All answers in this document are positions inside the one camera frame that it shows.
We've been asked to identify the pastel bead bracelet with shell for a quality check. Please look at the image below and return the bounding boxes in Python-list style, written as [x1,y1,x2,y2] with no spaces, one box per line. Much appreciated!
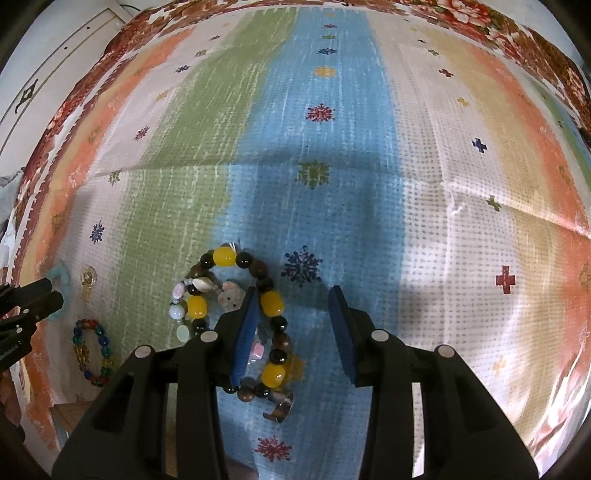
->
[168,274,218,343]

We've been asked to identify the wooden board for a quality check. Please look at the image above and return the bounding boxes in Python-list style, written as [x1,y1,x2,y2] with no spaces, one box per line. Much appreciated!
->
[51,401,93,446]

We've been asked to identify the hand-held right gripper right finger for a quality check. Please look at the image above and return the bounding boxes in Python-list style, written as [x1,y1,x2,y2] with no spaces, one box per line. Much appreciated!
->
[327,285,540,480]

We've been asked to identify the yellow and brown bead bracelet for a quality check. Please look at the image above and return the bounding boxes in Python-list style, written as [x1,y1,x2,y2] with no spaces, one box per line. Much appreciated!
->
[185,244,296,402]

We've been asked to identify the clear amber glass bead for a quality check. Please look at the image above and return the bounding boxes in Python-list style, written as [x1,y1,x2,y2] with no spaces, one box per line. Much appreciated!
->
[79,267,98,302]

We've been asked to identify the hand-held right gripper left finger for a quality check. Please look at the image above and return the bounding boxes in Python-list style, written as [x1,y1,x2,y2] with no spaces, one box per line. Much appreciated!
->
[51,286,260,480]

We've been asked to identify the striped patterned cloth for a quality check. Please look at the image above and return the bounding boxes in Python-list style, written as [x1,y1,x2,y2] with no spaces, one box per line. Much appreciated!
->
[14,0,591,480]

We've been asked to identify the light blue ring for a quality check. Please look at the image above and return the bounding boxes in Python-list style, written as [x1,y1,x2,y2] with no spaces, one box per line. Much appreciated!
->
[46,263,71,322]

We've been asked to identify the multicoloured glass bead bracelet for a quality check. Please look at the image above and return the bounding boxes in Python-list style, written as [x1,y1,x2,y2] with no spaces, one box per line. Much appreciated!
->
[71,318,114,388]

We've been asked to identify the grey cat charm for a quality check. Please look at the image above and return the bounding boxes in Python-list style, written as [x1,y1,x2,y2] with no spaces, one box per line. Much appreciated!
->
[217,281,245,313]

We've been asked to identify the silver open ring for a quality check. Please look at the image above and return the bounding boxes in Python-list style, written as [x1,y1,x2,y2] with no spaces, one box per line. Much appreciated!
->
[262,390,296,424]

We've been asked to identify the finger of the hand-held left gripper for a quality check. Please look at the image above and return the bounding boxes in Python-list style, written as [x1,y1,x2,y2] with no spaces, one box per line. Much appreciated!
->
[0,292,65,339]
[0,278,54,306]

